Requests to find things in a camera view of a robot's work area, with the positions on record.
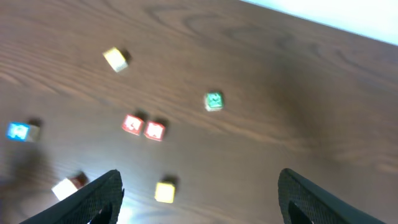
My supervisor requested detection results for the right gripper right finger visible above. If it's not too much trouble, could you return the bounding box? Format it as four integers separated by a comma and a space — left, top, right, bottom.
277, 168, 383, 224

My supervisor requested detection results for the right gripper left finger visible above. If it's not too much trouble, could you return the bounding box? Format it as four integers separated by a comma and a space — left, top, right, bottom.
21, 169, 124, 224

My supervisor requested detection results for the letter A red block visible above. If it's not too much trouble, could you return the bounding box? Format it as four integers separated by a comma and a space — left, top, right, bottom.
121, 114, 144, 136

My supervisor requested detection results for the yellow top block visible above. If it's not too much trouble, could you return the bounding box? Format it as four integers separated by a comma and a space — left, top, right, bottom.
154, 182, 176, 203

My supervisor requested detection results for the letter I red block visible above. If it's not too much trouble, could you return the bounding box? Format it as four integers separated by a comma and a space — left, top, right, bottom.
144, 121, 165, 141

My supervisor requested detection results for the blue number 2 block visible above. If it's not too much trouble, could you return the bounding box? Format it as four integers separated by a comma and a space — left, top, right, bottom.
6, 121, 40, 142

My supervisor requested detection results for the plain white wooden block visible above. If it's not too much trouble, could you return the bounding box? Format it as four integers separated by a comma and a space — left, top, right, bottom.
103, 47, 129, 73

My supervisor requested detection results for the white block with drawing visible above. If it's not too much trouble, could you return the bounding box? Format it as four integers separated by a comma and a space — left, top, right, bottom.
51, 173, 88, 201

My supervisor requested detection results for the green letter R block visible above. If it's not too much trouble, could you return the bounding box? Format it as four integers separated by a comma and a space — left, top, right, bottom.
204, 91, 224, 111

